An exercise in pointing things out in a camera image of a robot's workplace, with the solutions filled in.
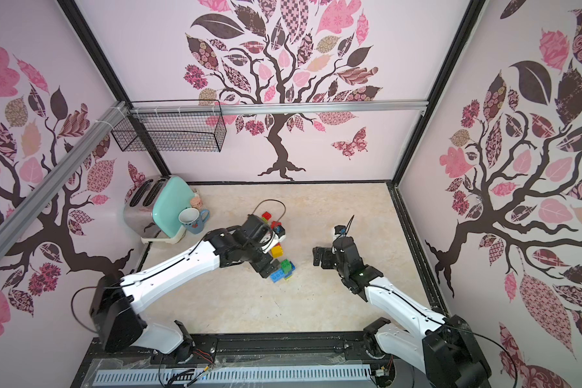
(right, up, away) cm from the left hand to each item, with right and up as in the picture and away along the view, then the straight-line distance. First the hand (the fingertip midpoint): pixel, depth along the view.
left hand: (266, 260), depth 79 cm
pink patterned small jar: (-32, +20, +20) cm, 43 cm away
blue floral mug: (-32, +13, +16) cm, 38 cm away
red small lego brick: (-3, +14, +27) cm, 30 cm away
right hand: (+20, +3, +6) cm, 21 cm away
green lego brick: (+7, -3, +3) cm, 8 cm away
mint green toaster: (-44, +18, +9) cm, 48 cm away
